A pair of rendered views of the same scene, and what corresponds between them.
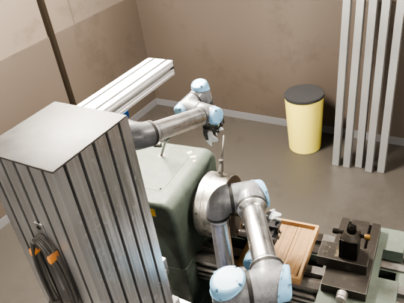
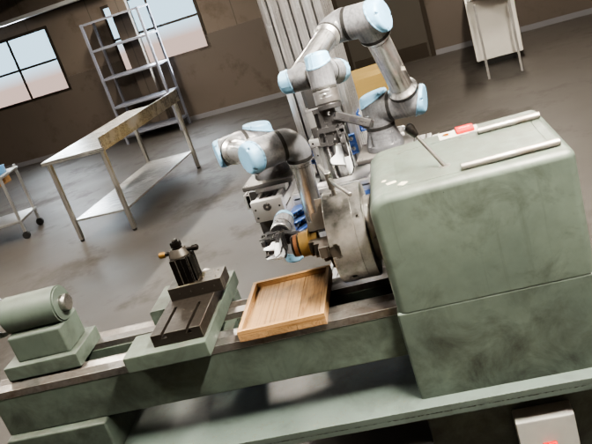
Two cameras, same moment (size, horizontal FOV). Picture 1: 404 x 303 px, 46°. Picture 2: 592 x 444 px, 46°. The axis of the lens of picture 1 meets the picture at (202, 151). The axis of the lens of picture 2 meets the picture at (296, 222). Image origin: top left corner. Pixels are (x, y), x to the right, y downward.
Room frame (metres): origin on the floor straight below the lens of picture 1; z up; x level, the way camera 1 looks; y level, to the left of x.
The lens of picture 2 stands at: (3.79, -0.85, 1.94)
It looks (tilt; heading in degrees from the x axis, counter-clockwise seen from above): 20 degrees down; 162
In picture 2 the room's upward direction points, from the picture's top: 18 degrees counter-clockwise
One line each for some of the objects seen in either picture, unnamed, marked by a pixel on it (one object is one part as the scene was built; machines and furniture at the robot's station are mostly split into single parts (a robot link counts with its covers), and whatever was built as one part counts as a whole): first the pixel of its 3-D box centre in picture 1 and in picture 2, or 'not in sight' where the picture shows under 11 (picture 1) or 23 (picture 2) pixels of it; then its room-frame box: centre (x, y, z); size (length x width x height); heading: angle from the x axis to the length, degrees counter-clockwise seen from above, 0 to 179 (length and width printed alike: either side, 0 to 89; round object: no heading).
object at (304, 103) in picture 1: (304, 120); not in sight; (3.79, -0.98, 0.28); 0.36 x 0.36 x 0.56
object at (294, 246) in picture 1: (279, 247); (287, 301); (1.65, -0.29, 0.89); 0.36 x 0.30 x 0.04; 150
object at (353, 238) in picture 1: (351, 234); (178, 251); (1.41, -0.55, 1.14); 0.08 x 0.08 x 0.03
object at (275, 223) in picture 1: (269, 232); (276, 240); (1.56, -0.24, 1.08); 0.12 x 0.09 x 0.08; 150
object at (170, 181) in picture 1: (148, 197); (470, 206); (1.97, 0.31, 1.06); 0.59 x 0.48 x 0.39; 60
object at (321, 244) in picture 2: not in sight; (325, 247); (1.83, -0.16, 1.09); 0.12 x 0.11 x 0.05; 150
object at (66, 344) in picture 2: not in sight; (40, 326); (1.19, -1.09, 1.01); 0.30 x 0.20 x 0.29; 60
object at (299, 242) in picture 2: not in sight; (306, 243); (1.71, -0.18, 1.08); 0.09 x 0.09 x 0.09; 60
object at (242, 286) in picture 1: (230, 290); (258, 136); (1.05, -0.02, 1.33); 0.13 x 0.12 x 0.14; 90
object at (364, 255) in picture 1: (343, 257); (198, 283); (1.42, -0.53, 1.00); 0.20 x 0.10 x 0.05; 60
